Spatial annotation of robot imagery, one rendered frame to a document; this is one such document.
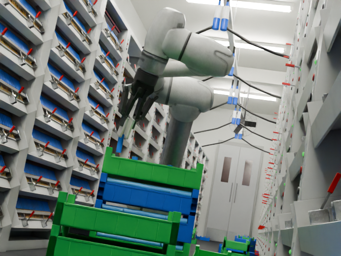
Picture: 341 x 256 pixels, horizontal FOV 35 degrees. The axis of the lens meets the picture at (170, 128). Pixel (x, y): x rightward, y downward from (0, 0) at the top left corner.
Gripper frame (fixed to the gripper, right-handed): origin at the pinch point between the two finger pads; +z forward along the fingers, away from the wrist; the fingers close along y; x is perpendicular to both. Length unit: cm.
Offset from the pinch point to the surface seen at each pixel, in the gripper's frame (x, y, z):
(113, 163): 17.5, 8.5, 7.2
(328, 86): 74, 0, -40
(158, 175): 24.4, -3.6, 5.2
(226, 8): -255, -183, -59
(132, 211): 26.2, 1.0, 17.4
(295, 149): 28, -47, -15
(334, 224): 118, 35, -28
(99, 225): 49, 23, 12
